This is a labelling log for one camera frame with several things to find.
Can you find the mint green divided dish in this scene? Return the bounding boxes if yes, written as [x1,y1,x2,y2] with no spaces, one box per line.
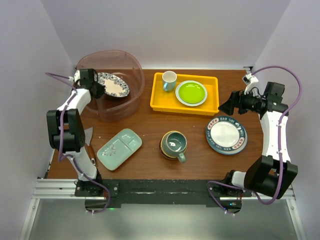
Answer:
[96,128,142,171]

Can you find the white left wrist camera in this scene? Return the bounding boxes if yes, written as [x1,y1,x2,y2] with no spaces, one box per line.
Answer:
[73,70,81,88]

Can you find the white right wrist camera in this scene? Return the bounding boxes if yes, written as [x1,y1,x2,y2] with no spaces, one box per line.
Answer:
[242,73,259,95]

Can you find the teal rim lettered plate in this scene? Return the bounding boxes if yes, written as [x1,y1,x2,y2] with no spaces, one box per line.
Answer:
[205,116,248,156]

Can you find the blue floral pattern plate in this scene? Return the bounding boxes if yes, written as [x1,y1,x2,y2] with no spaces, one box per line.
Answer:
[97,72,130,98]

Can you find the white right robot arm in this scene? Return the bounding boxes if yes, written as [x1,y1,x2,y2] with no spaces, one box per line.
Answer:
[218,82,298,199]

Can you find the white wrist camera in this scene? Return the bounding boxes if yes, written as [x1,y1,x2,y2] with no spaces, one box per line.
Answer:
[73,70,81,88]
[242,73,259,95]

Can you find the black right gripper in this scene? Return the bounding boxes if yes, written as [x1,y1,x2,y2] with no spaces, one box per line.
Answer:
[218,87,264,116]

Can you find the light blue ceramic mug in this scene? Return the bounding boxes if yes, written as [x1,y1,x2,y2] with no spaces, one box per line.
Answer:
[162,71,178,92]

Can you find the lime green small plate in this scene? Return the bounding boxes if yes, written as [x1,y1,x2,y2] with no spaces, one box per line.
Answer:
[178,82,206,104]

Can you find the wooden handled metal scraper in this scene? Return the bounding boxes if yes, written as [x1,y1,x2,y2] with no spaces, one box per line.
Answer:
[84,127,97,166]

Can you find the teal glazed mug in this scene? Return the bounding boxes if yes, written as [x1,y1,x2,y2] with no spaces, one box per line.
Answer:
[161,130,188,163]

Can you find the aluminium frame rail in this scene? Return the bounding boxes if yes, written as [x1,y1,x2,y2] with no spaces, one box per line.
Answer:
[19,178,108,240]

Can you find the transparent pink plastic bin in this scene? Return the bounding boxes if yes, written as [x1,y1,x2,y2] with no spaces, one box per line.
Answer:
[76,50,145,122]

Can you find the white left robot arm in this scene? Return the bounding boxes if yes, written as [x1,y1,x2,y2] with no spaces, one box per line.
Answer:
[45,68,110,198]

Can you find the white scalloped plate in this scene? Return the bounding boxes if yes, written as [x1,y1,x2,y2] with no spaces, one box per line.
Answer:
[175,80,208,107]

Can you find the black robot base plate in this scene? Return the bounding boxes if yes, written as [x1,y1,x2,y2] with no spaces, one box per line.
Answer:
[74,179,252,213]

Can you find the yellow plastic tray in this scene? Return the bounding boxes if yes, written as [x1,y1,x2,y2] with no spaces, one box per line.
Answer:
[150,72,219,116]

